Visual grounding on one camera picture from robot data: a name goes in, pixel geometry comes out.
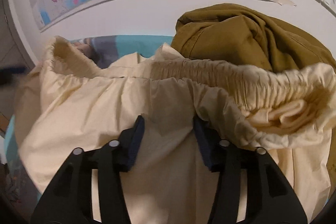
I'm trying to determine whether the olive green jacket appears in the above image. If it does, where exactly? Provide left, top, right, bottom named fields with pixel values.
left=171, top=3, right=335, bottom=73

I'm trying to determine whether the teal bed sheet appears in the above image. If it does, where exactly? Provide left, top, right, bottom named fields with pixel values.
left=1, top=35, right=173, bottom=210

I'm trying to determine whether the cream yellow coat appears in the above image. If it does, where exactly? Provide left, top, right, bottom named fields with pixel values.
left=14, top=37, right=335, bottom=223

